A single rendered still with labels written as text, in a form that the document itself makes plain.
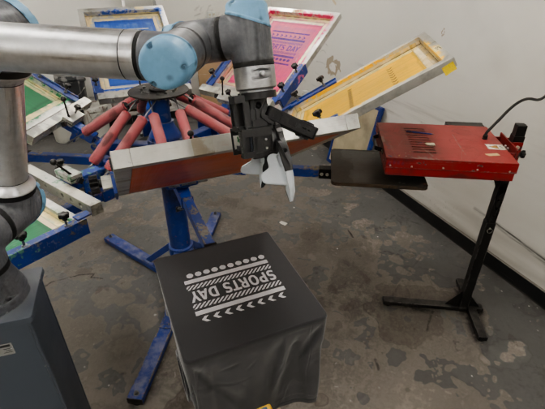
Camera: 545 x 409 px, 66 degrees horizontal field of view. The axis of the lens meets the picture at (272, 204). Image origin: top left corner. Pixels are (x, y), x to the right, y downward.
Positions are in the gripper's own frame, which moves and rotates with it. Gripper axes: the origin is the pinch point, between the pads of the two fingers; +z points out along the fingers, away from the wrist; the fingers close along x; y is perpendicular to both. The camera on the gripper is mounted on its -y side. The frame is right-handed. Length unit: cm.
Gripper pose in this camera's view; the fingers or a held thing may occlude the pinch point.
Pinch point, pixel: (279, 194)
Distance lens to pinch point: 82.4
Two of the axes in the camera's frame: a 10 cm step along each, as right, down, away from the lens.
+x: 3.8, 2.1, -9.0
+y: -9.2, 2.0, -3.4
